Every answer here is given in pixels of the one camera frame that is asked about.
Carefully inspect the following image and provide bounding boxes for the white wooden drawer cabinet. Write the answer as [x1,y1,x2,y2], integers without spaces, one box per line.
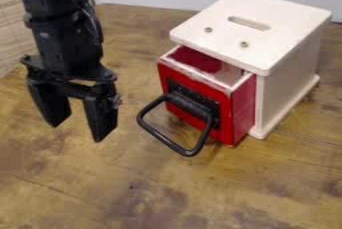
[170,0,332,139]

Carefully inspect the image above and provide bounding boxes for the black metal drawer handle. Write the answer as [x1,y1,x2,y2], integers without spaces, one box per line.
[136,90,222,158]

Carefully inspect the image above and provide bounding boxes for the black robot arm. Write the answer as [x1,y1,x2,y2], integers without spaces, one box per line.
[22,0,121,142]

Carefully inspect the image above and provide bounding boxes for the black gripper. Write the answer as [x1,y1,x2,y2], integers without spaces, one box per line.
[22,4,118,143]

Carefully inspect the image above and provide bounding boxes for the red drawer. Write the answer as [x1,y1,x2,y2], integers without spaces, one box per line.
[158,46,257,146]

